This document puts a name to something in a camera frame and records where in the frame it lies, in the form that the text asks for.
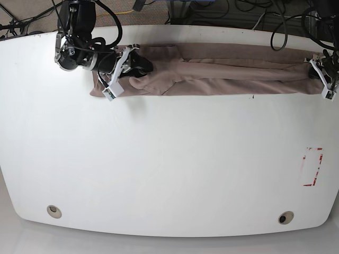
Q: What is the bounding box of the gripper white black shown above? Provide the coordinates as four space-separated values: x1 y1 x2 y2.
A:
304 52 338 101
91 44 153 101

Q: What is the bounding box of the mauve brown T-shirt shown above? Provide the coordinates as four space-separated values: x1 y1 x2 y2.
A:
89 43 325 98

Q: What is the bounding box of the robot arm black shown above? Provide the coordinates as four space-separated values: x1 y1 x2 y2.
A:
55 1 154 101
301 1 338 101

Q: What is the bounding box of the red tape rectangle marker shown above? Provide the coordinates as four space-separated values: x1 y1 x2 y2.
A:
300 147 324 187

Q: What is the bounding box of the black tripod stand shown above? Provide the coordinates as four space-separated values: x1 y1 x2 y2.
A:
1 4 55 41

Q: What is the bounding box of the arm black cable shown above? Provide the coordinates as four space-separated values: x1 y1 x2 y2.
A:
270 0 289 51
97 0 123 48

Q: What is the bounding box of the yellow floor cable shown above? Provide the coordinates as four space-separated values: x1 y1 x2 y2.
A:
96 7 136 19

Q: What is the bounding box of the right table cable grommet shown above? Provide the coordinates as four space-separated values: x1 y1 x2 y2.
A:
278 211 294 225

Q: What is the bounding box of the table cable grommet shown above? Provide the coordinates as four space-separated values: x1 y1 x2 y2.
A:
47 205 62 219
278 211 294 225

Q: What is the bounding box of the left table cable grommet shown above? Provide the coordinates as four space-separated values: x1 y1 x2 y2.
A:
47 205 62 219

